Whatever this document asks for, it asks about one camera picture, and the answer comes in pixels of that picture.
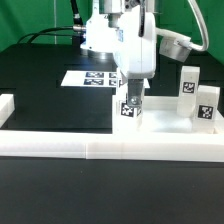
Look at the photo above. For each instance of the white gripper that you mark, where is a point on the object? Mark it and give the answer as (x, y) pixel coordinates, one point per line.
(134, 55)

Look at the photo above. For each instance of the white square table top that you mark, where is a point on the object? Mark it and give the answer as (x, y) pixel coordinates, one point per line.
(159, 115)

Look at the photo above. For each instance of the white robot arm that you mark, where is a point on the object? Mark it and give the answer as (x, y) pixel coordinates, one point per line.
(102, 26)

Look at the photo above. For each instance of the white sheet with markers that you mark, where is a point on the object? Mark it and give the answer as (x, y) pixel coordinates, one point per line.
(77, 78)

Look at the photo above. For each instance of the white U-shaped obstacle fence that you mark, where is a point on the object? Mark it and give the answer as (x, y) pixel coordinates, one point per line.
(138, 146)

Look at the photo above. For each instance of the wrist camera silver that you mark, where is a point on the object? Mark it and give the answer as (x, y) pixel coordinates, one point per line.
(176, 48)

